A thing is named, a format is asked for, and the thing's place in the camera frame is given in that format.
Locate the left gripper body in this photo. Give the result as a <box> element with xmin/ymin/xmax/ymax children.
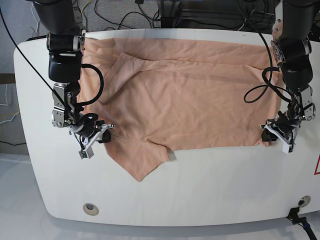
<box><xmin>260</xmin><ymin>111</ymin><xmax>300</xmax><ymax>144</ymax></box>

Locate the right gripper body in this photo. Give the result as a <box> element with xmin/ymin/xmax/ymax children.
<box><xmin>69</xmin><ymin>113</ymin><xmax>115</xmax><ymax>151</ymax></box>

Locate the peach pink T-shirt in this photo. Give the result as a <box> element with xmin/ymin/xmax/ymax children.
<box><xmin>83</xmin><ymin>38</ymin><xmax>281</xmax><ymax>181</ymax></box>

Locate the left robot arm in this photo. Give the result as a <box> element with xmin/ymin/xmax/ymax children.
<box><xmin>262</xmin><ymin>0</ymin><xmax>320</xmax><ymax>153</ymax></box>

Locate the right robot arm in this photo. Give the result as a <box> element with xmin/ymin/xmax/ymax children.
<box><xmin>32</xmin><ymin>0</ymin><xmax>114</xmax><ymax>154</ymax></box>

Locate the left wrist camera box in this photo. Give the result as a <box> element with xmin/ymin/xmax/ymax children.
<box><xmin>282</xmin><ymin>142</ymin><xmax>295</xmax><ymax>154</ymax></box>

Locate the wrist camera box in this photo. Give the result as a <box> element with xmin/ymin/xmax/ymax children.
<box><xmin>282</xmin><ymin>142</ymin><xmax>295</xmax><ymax>154</ymax></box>
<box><xmin>78</xmin><ymin>147</ymin><xmax>94</xmax><ymax>159</ymax></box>

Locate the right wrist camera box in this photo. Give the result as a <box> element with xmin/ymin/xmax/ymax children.
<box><xmin>78</xmin><ymin>147</ymin><xmax>94</xmax><ymax>159</ymax></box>

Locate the left table cable grommet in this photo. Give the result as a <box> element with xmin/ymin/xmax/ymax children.
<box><xmin>83</xmin><ymin>203</ymin><xmax>99</xmax><ymax>216</ymax></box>

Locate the table cable grommet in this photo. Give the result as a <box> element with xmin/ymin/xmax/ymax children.
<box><xmin>83</xmin><ymin>203</ymin><xmax>99</xmax><ymax>216</ymax></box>
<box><xmin>298</xmin><ymin>195</ymin><xmax>311</xmax><ymax>208</ymax></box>

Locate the right table cable grommet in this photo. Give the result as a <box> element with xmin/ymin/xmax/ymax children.
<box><xmin>298</xmin><ymin>195</ymin><xmax>311</xmax><ymax>208</ymax></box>

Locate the black clamp with cable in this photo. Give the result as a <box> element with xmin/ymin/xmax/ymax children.
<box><xmin>286</xmin><ymin>207</ymin><xmax>317</xmax><ymax>240</ymax></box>

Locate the white cable on floor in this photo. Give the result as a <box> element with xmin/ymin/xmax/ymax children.
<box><xmin>30</xmin><ymin>0</ymin><xmax>40</xmax><ymax>38</ymax></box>

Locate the black aluminium frame post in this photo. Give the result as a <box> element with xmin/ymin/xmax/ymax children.
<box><xmin>156</xmin><ymin>0</ymin><xmax>182</xmax><ymax>29</ymax></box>

